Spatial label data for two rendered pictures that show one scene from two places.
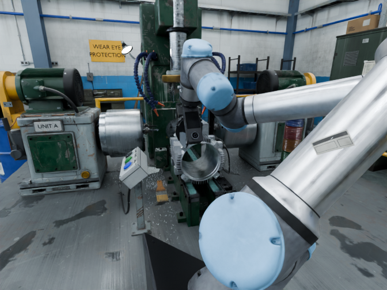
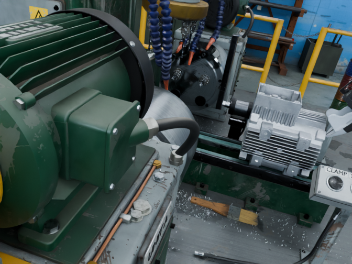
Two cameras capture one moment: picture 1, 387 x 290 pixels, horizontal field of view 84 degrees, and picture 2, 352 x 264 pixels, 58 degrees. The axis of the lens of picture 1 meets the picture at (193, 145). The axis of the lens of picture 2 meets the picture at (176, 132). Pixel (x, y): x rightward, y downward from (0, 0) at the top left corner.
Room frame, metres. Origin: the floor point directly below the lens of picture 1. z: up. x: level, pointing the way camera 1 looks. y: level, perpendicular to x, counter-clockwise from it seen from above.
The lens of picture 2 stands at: (0.78, 0.88, 1.44)
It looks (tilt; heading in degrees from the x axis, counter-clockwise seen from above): 29 degrees down; 295
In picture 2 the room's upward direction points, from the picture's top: 9 degrees clockwise
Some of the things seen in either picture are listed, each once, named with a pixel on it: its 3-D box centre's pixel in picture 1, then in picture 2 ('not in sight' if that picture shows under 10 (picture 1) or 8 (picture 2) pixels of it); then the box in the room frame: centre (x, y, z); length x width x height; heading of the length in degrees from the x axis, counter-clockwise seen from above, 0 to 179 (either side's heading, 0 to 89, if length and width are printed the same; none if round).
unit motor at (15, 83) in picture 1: (47, 114); (63, 208); (1.01, 0.68, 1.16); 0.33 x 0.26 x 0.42; 103
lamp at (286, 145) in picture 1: (291, 144); (345, 93); (0.73, -0.35, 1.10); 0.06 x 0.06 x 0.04
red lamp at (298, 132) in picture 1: (293, 131); (350, 81); (0.73, -0.35, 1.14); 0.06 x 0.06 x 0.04
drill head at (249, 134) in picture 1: (235, 126); (198, 72); (1.26, -0.25, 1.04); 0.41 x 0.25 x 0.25; 103
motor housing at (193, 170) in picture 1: (195, 153); (279, 136); (0.86, -0.01, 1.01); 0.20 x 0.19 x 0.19; 13
